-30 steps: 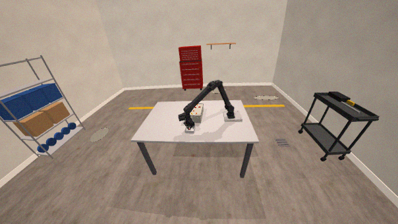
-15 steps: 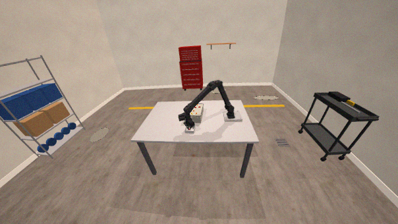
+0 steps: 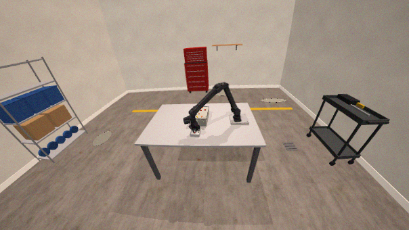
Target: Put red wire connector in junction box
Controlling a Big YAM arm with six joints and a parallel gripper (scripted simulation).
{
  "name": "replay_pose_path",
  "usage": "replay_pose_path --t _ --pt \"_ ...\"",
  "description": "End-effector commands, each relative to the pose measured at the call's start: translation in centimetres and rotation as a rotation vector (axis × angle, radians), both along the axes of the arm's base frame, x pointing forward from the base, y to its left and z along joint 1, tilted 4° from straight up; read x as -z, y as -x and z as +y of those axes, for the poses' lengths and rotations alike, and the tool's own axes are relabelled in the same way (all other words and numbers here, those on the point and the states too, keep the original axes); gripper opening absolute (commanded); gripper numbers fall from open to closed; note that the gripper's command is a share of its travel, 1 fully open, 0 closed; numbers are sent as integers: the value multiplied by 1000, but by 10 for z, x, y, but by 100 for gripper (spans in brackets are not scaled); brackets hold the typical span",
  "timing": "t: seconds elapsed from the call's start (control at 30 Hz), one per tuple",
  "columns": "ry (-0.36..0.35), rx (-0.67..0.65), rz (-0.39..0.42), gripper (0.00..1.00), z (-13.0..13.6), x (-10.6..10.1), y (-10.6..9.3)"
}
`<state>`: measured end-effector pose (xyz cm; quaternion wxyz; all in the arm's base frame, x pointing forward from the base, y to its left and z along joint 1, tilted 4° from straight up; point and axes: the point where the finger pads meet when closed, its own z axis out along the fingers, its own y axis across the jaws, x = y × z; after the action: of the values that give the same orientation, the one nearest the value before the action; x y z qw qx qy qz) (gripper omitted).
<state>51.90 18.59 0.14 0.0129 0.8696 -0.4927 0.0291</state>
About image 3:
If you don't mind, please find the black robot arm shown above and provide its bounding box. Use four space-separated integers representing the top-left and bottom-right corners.
184 82 242 131

